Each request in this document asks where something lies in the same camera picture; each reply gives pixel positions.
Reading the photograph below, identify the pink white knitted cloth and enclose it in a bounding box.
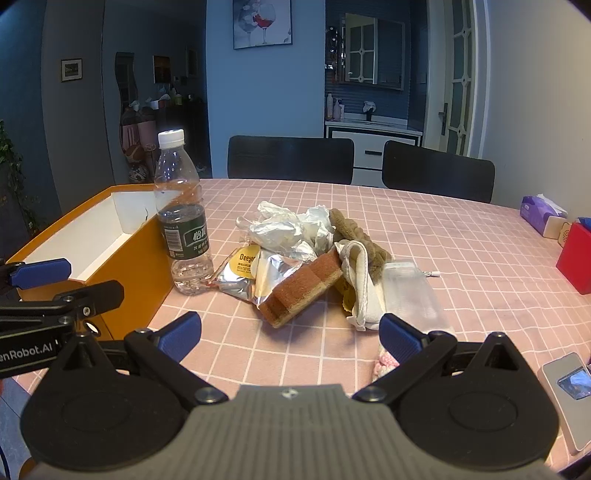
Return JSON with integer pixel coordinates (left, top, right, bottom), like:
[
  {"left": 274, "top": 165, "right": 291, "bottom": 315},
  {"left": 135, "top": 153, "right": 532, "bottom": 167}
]
[{"left": 372, "top": 346, "right": 399, "bottom": 381}]

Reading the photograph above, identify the white mesh pouch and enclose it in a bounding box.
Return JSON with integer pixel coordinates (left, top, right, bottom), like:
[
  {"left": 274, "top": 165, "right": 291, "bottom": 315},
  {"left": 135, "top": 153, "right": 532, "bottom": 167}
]
[{"left": 382, "top": 259, "right": 454, "bottom": 333}]

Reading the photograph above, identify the white terry cloth mitt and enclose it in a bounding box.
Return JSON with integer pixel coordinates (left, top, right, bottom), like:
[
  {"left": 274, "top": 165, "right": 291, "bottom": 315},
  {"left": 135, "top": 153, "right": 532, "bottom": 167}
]
[{"left": 335, "top": 240, "right": 385, "bottom": 332}]

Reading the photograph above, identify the silver foil snack bag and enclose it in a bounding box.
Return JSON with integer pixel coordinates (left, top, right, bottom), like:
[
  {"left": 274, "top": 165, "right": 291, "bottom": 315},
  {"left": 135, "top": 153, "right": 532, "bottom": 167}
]
[{"left": 209, "top": 244, "right": 304, "bottom": 307}]

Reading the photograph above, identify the brown scrubbing sponge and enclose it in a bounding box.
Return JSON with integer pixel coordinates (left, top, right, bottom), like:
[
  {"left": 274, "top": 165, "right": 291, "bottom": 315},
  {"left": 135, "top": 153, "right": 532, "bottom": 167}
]
[{"left": 259, "top": 247, "right": 342, "bottom": 329}]

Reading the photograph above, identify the white plastic bag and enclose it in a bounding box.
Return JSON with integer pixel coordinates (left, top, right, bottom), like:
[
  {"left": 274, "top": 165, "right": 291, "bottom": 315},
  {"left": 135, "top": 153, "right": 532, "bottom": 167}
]
[{"left": 235, "top": 201, "right": 335, "bottom": 262}]

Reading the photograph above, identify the orange storage box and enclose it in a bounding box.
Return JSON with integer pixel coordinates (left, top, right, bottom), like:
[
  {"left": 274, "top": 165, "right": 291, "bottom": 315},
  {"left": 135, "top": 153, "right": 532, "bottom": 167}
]
[{"left": 9, "top": 185, "right": 173, "bottom": 340}]

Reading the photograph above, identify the potted green plant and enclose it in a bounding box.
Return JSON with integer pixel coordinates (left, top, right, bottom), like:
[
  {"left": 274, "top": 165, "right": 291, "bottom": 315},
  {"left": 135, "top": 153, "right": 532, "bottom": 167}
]
[{"left": 0, "top": 121, "right": 41, "bottom": 238}]

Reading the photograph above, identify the pink checkered tablecloth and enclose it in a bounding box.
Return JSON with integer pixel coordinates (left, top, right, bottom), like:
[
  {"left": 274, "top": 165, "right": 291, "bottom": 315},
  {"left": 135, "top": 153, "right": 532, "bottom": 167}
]
[{"left": 13, "top": 178, "right": 591, "bottom": 471}]

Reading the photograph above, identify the brown knitted cloth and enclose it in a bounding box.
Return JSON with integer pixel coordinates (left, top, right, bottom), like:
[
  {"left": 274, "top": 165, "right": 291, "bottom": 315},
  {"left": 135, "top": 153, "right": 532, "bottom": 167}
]
[{"left": 329, "top": 208, "right": 393, "bottom": 283}]

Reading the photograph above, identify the clear water bottle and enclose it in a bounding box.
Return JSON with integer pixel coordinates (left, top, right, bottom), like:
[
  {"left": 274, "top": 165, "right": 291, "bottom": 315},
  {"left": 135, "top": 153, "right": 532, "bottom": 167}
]
[{"left": 154, "top": 129, "right": 213, "bottom": 296}]

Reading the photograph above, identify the white phone device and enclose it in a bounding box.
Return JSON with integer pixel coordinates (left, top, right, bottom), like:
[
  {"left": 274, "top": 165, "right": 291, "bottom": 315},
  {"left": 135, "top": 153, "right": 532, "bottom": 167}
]
[{"left": 538, "top": 352, "right": 591, "bottom": 455}]

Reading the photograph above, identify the red box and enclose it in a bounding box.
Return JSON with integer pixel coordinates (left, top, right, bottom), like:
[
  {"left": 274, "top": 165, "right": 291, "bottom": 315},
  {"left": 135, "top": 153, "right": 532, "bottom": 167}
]
[{"left": 556, "top": 217, "right": 591, "bottom": 295}]

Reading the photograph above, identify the purple tissue pack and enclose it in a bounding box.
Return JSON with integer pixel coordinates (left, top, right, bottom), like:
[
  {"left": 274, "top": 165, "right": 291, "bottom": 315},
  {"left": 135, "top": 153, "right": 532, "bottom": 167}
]
[{"left": 520, "top": 194, "right": 568, "bottom": 240}]

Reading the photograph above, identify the black chair right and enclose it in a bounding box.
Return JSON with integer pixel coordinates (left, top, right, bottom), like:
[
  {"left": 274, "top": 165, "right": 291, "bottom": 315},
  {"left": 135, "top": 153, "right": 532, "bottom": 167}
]
[{"left": 382, "top": 141, "right": 496, "bottom": 203}]

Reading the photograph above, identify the black chair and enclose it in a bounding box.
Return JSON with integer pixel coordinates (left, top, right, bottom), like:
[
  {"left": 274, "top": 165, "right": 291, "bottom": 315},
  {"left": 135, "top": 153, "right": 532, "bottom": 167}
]
[
  {"left": 382, "top": 141, "right": 496, "bottom": 203},
  {"left": 228, "top": 135, "right": 355, "bottom": 185}
]

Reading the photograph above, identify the white sideboard cabinet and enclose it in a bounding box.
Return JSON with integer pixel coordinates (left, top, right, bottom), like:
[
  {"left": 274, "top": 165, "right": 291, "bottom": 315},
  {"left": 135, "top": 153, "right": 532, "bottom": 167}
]
[{"left": 325, "top": 119, "right": 423, "bottom": 188}]

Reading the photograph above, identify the black chair left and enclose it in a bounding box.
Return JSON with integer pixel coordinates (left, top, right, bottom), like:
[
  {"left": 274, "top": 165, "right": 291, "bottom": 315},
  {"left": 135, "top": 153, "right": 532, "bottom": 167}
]
[{"left": 228, "top": 135, "right": 355, "bottom": 185}]

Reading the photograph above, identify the white glazed door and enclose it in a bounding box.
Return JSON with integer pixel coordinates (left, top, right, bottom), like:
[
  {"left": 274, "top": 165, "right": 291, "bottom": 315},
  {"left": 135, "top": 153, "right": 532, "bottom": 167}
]
[{"left": 423, "top": 1, "right": 490, "bottom": 158}]

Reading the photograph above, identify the small framed wall picture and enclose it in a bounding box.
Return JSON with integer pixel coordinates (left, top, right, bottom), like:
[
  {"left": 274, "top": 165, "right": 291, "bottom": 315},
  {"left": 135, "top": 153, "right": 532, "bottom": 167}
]
[{"left": 60, "top": 58, "right": 83, "bottom": 82}]

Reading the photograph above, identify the wine glass wall picture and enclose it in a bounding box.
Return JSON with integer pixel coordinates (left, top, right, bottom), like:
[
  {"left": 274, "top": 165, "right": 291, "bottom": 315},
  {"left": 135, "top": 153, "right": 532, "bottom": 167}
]
[{"left": 232, "top": 0, "right": 293, "bottom": 50}]

